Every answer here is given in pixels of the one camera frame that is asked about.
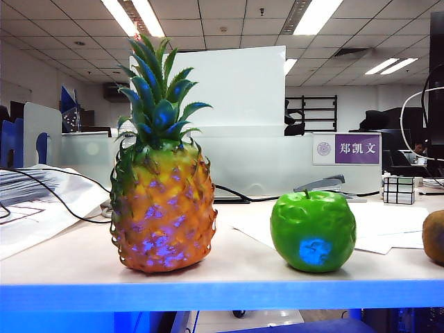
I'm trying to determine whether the green plastic apple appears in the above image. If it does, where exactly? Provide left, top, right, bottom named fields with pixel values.
left=269, top=189, right=357, bottom=273

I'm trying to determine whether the brown kiwi fruit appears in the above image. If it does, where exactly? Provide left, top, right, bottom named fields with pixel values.
left=422, top=210, right=444, bottom=267

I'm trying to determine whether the frosted glass desk partition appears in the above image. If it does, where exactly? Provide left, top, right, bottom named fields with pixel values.
left=61, top=131, right=382, bottom=199

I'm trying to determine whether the orange plastic pineapple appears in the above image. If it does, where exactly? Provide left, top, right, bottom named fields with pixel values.
left=109, top=33, right=219, bottom=275

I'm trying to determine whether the white AOC monitor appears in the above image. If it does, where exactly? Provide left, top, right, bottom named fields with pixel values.
left=129, top=44, right=287, bottom=128

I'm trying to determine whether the grey stapler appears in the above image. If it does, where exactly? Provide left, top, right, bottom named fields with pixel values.
left=293, top=174, right=368, bottom=203

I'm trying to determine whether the black metal rack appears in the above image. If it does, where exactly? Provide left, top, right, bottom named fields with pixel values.
left=284, top=95, right=338, bottom=136

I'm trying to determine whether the purple white name plate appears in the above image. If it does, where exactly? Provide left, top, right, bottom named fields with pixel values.
left=311, top=132, right=382, bottom=166

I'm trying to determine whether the translucent plastic print bag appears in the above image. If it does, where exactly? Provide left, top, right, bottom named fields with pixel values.
left=0, top=164, right=112, bottom=261

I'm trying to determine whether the blue patterned triangular board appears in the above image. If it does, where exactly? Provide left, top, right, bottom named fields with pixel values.
left=60, top=84, right=84, bottom=133

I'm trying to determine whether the long ceiling light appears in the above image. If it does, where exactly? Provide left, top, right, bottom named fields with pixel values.
left=102, top=0, right=139, bottom=37
left=364, top=58, right=400, bottom=76
left=293, top=0, right=344, bottom=35
left=131, top=0, right=166, bottom=37
left=380, top=58, right=419, bottom=76

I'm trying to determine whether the white paper sheet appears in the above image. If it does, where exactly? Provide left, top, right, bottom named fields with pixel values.
left=230, top=201, right=434, bottom=250
left=353, top=230, right=426, bottom=256

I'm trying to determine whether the dark ceiling vent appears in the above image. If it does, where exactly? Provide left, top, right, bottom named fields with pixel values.
left=335, top=47, right=374, bottom=58

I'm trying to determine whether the silver mirror cube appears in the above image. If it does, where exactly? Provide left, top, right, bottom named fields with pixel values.
left=382, top=176, right=416, bottom=205

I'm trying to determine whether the translucent white file holder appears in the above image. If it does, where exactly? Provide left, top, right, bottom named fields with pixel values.
left=23, top=101, right=62, bottom=167

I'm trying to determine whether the blue file holder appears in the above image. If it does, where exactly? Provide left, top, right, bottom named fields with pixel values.
left=0, top=117, right=24, bottom=169

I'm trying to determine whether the black monitor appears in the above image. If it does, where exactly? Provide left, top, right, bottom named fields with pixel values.
left=426, top=12, right=444, bottom=178

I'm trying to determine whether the black monitor cable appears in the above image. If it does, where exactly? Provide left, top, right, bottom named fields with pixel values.
left=214, top=185, right=381, bottom=204

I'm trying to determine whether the white looped cable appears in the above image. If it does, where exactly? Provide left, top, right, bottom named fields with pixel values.
left=399, top=86, right=444, bottom=162

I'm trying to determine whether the thin black cable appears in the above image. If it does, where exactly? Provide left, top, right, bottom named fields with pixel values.
left=0, top=167, right=112, bottom=223

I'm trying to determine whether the black looped cable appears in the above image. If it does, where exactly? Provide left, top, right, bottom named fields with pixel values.
left=420, top=62, right=444, bottom=188

